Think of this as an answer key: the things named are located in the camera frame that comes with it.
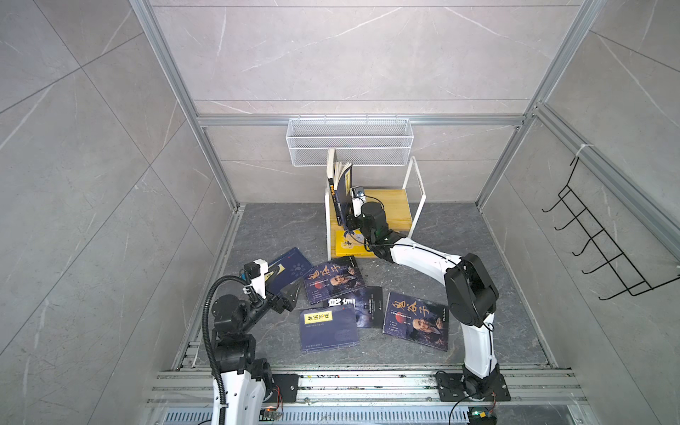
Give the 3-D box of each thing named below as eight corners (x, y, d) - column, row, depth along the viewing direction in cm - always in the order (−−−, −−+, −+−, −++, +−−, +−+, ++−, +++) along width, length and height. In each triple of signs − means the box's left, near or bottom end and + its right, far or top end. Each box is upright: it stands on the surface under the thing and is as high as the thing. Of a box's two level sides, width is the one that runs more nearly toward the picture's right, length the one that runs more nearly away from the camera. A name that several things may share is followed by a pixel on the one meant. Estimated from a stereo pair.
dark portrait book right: (382, 333, 85) (383, 331, 83) (389, 294, 94) (390, 291, 92) (445, 350, 82) (448, 348, 80) (446, 308, 91) (448, 305, 89)
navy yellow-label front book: (302, 353, 82) (300, 350, 79) (301, 315, 89) (299, 311, 87) (359, 344, 83) (360, 341, 81) (353, 307, 91) (354, 304, 88)
